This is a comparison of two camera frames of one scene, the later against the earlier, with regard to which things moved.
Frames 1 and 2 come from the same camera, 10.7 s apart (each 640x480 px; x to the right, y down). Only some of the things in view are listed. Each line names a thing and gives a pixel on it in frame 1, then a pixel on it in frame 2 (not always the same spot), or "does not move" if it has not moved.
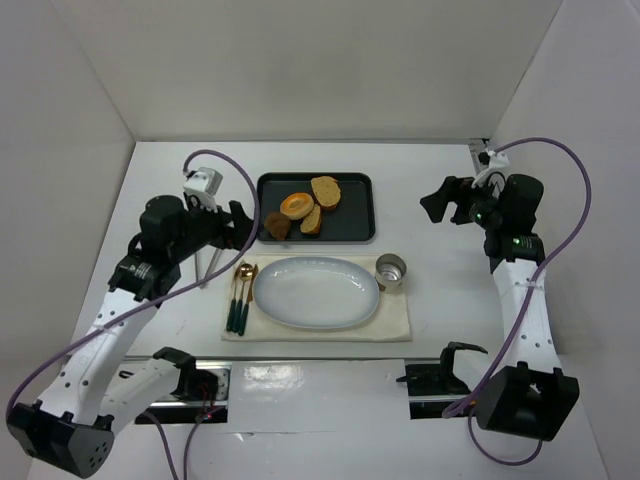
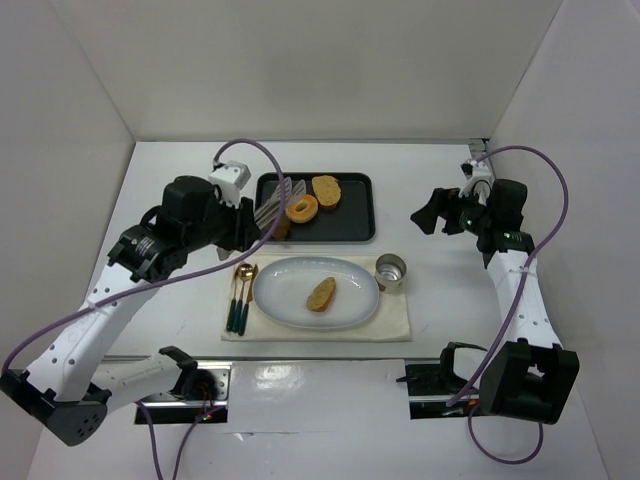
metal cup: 390,270 does not move
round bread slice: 326,191 does not move
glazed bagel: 297,206 does not move
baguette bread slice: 311,225 -> 321,296
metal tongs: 217,254 -> 267,212
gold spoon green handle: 246,271 does not move
